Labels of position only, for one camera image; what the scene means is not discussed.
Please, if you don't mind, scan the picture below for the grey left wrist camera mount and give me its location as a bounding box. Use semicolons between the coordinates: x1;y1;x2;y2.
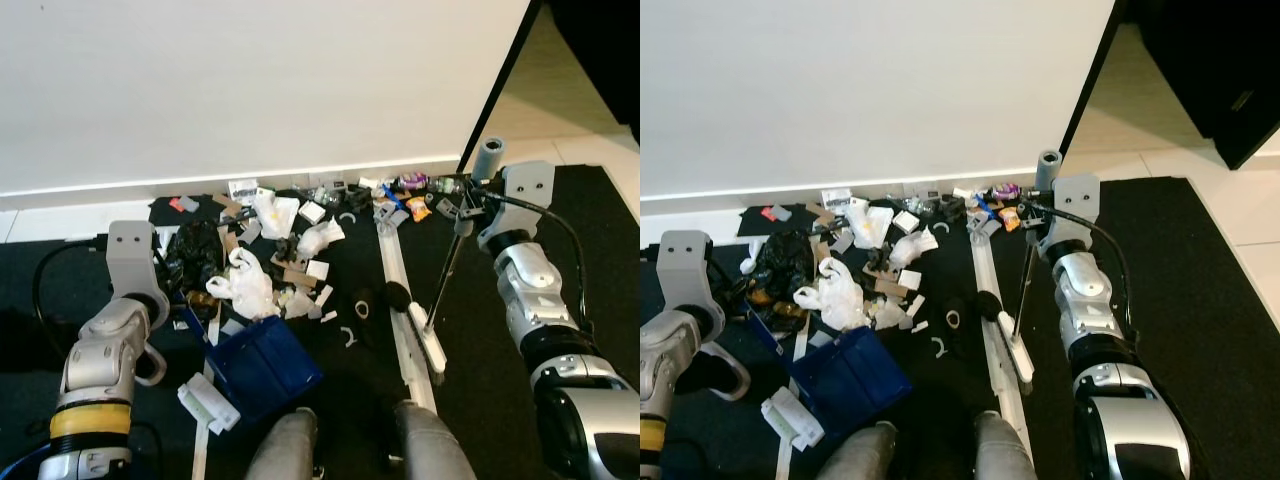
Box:
106;220;159;301
661;230;714;313

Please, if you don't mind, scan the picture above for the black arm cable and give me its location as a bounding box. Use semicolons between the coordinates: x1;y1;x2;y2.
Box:
485;190;593;331
32;236;111;331
1030;200;1141;341

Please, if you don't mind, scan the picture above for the blue plastic dustpan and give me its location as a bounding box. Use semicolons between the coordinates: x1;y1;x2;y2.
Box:
180;305;324;421
745;305;913;436

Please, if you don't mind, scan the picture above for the black cabinet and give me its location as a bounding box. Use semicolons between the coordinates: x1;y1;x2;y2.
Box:
1140;0;1280;169

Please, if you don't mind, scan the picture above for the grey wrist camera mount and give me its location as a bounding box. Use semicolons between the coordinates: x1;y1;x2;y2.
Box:
1049;172;1102;251
502;161;557;237
661;230;714;313
106;220;159;301

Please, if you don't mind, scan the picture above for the black door frame edge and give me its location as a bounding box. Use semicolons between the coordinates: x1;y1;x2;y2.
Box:
458;0;546;173
1058;0;1131;156

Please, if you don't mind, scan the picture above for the grey right robot leg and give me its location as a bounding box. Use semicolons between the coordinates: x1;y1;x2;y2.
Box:
975;410;1036;480
392;400;479;480

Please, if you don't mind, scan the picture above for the white plastic bag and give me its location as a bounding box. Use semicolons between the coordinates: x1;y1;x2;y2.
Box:
205;248;281;321
793;258;871;331

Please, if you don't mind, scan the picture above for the white ribbed plastic block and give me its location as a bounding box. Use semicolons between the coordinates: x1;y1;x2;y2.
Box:
178;373;241;434
760;388;826;451

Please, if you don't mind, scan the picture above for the grey handled white broom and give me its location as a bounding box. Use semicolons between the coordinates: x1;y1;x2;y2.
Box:
405;137;507;376
993;149;1064;385

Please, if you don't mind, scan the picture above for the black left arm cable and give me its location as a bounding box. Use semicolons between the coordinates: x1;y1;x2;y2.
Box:
32;236;111;331

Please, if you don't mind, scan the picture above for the crumpled white tissue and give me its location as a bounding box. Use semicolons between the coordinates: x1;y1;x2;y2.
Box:
297;220;346;259
888;228;939;269

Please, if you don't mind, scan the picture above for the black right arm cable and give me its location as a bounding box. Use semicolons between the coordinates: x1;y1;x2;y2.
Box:
485;190;593;331
1030;200;1141;341

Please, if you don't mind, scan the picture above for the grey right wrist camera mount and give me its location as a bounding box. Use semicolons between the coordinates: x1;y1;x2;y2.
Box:
502;161;557;237
1049;172;1102;251

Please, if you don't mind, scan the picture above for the grey robot leg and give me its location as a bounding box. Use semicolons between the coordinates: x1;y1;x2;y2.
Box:
815;420;901;480
975;410;1036;480
392;400;479;480
245;408;319;480

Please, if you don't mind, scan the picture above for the grey left robot leg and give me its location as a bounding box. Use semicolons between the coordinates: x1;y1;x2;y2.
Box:
815;420;901;480
245;408;319;480

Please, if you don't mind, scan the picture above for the white paper bag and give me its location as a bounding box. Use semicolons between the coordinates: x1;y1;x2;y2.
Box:
848;200;894;249
255;190;301;241

